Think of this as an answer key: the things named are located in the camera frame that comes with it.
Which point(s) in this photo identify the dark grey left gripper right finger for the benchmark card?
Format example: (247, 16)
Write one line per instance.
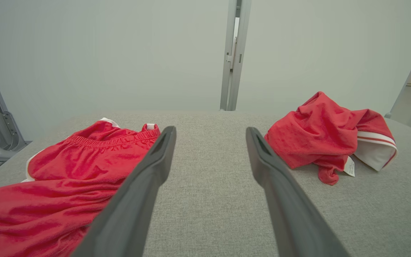
(291, 214)

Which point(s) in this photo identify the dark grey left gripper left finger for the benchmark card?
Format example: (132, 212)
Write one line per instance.
(130, 207)

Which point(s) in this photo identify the red shorts with white trim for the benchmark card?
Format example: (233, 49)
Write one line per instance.
(66, 178)

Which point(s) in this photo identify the red jersey with number 23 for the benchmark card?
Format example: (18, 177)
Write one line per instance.
(316, 135)

